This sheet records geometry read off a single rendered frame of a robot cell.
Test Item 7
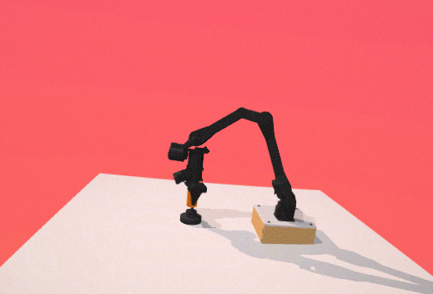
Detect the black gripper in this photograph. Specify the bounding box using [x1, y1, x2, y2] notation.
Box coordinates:
[184, 164, 207, 205]

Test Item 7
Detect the orange knob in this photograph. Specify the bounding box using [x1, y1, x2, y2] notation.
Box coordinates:
[186, 191, 197, 207]

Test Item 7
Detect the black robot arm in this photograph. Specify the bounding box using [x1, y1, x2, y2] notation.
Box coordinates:
[167, 107, 296, 222]

